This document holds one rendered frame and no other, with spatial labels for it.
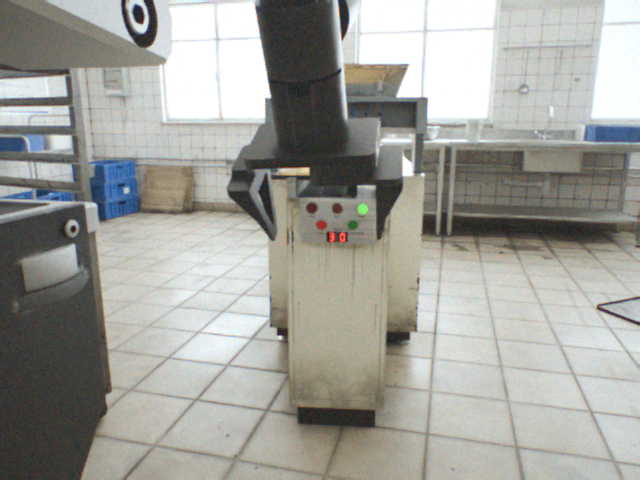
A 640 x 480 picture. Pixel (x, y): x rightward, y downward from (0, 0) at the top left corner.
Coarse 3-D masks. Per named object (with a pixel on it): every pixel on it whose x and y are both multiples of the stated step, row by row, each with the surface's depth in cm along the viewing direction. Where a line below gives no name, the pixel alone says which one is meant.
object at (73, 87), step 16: (80, 96) 160; (80, 112) 161; (80, 128) 162; (80, 144) 162; (80, 176) 164; (96, 240) 172; (96, 256) 172; (96, 272) 173; (96, 288) 174; (96, 304) 175
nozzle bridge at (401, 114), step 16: (352, 96) 221; (368, 96) 221; (384, 96) 220; (400, 96) 220; (416, 96) 219; (272, 112) 226; (368, 112) 230; (384, 112) 230; (400, 112) 229; (416, 112) 222; (384, 128) 227; (400, 128) 226; (416, 128) 222; (416, 144) 234; (416, 160) 236
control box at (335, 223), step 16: (304, 208) 161; (320, 208) 161; (352, 208) 160; (368, 208) 159; (304, 224) 162; (336, 224) 162; (368, 224) 161; (304, 240) 164; (320, 240) 163; (336, 240) 163; (352, 240) 162; (368, 240) 162
